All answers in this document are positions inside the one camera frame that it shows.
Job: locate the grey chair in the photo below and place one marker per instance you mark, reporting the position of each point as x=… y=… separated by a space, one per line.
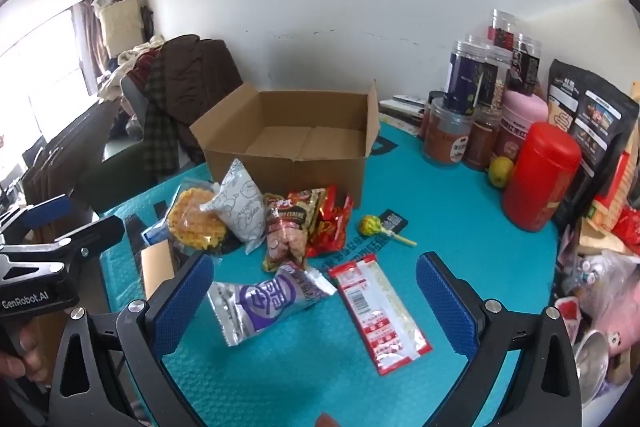
x=132 y=107

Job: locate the long red white packet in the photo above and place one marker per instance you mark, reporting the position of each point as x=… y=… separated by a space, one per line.
x=380 y=317

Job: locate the clear plastic bag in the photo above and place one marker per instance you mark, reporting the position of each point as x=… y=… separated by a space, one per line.
x=610 y=277

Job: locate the blue white tube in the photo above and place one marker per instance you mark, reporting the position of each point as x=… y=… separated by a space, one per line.
x=152 y=236

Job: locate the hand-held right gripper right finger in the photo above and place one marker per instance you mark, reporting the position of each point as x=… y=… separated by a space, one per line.
x=442 y=297

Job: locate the metal bowl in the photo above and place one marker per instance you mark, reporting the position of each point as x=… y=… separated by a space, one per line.
x=592 y=367

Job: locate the narrow jar brown contents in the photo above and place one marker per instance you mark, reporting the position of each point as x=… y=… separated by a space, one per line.
x=482 y=142

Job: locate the red canister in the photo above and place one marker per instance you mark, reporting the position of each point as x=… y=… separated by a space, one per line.
x=540 y=177

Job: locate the clear jar purple label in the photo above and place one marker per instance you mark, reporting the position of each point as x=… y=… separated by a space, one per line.
x=462 y=79

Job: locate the orange red box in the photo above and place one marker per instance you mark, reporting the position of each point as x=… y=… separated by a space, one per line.
x=612 y=192

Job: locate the checked cloth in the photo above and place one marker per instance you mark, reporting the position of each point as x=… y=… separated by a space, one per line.
x=160 y=132

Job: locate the cardboard box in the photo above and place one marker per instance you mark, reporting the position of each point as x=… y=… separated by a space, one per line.
x=300 y=177

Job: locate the tan flat packet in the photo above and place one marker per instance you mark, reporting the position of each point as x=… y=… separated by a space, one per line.
x=156 y=267

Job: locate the black card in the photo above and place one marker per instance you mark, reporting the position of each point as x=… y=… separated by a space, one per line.
x=393 y=219

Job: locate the white printed bread packet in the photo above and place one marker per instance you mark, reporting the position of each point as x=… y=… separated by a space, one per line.
x=245 y=212

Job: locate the clear waffle packet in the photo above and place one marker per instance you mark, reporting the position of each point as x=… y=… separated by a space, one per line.
x=192 y=222

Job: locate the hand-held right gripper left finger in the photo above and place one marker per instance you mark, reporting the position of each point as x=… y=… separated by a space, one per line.
x=182 y=302

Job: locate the person's left hand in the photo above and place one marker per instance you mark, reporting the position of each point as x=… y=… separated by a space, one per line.
x=32 y=359

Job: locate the clear jar dark red label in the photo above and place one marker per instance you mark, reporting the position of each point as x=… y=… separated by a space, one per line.
x=502 y=34

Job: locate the brown curtain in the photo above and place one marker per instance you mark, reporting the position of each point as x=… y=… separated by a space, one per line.
x=87 y=42

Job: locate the stack of books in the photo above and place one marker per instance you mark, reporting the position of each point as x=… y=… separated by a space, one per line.
x=400 y=112

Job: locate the yellow green fruit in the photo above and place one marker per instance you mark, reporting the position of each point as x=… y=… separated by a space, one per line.
x=501 y=171

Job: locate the clear jar black label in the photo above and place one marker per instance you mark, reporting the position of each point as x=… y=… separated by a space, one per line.
x=522 y=67

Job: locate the dark sofa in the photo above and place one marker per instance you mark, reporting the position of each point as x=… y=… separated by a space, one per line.
x=70 y=147

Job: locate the red snack packet cartoon face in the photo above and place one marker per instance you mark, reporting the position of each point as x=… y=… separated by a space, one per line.
x=336 y=207

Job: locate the clear jar of nuts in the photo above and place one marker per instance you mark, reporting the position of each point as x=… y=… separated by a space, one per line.
x=495 y=87

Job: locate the silver purple snack packet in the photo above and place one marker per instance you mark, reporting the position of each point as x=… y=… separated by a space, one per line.
x=260 y=302

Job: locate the black standing pouch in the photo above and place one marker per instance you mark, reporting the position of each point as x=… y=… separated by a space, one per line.
x=595 y=122

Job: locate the brown jacket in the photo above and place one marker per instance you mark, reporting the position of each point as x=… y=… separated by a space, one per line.
x=200 y=77

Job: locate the gold brown cereal packet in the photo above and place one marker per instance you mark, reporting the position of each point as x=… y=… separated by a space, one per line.
x=287 y=227

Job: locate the red gold snack packet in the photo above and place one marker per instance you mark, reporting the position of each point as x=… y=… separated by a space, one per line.
x=327 y=239

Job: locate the pile of clothes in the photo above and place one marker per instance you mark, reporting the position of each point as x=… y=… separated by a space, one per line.
x=127 y=62

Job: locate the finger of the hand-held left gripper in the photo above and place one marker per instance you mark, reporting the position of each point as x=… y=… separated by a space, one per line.
x=95 y=232
x=47 y=209

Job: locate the yellow green lollipop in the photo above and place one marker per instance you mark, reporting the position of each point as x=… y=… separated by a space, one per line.
x=372 y=225

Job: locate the pink canister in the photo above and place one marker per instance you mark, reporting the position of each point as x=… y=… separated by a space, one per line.
x=520 y=117

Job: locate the pink plush toy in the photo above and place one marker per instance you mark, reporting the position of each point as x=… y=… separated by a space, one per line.
x=617 y=332

